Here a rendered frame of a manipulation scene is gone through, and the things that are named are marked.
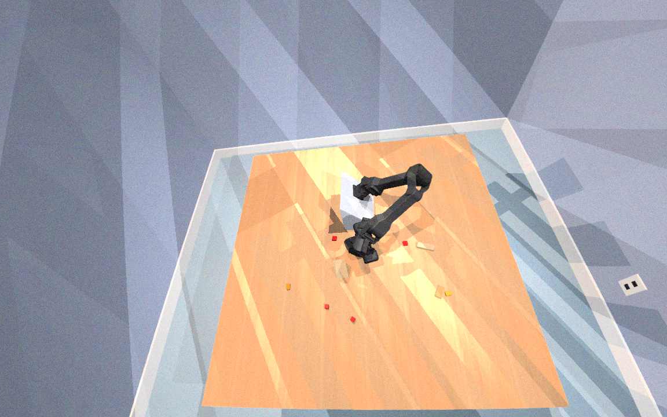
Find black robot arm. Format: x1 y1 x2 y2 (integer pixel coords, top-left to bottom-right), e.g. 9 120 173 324
344 163 433 257

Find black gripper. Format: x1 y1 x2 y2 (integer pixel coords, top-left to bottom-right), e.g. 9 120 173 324
353 222 379 264

